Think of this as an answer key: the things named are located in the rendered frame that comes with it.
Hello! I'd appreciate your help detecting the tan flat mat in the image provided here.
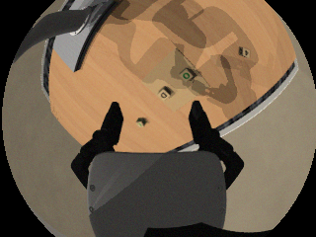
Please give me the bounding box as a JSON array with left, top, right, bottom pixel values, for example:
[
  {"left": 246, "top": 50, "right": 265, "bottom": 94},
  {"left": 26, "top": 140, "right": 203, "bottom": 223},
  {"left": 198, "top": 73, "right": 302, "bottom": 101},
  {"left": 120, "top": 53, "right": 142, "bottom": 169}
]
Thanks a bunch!
[{"left": 141, "top": 48, "right": 209, "bottom": 112}]

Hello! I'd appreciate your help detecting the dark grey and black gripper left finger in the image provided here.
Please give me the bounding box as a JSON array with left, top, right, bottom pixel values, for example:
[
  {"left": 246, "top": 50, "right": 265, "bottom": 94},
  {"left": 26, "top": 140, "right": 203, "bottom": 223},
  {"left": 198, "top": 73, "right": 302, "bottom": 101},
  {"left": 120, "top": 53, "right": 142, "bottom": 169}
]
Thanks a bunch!
[{"left": 71, "top": 102, "right": 123, "bottom": 189}]

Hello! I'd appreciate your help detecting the beige letter block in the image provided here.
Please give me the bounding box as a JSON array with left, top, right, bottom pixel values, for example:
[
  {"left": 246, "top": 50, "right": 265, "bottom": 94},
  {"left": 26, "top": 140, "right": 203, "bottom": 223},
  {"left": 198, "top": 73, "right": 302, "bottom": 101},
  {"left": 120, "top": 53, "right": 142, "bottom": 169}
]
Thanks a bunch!
[
  {"left": 239, "top": 47, "right": 250, "bottom": 58},
  {"left": 136, "top": 118, "right": 146, "bottom": 127},
  {"left": 180, "top": 67, "right": 194, "bottom": 82},
  {"left": 158, "top": 87, "right": 171, "bottom": 101}
]

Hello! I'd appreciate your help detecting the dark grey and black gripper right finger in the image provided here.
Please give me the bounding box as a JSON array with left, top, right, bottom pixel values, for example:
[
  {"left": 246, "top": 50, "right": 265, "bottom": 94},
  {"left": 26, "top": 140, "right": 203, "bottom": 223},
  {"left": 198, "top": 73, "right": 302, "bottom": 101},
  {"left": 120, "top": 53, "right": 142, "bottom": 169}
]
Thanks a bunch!
[{"left": 189, "top": 101, "right": 244, "bottom": 191}]

